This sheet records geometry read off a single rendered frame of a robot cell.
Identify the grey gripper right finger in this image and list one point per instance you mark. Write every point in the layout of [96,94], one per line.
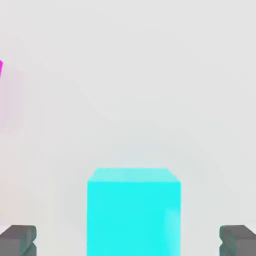
[238,239]

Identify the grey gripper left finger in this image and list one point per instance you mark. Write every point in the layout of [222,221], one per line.
[17,239]

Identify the small cyan cube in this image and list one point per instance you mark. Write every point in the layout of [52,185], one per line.
[133,216]

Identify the small magenta cube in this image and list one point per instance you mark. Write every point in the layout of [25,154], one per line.
[0,68]

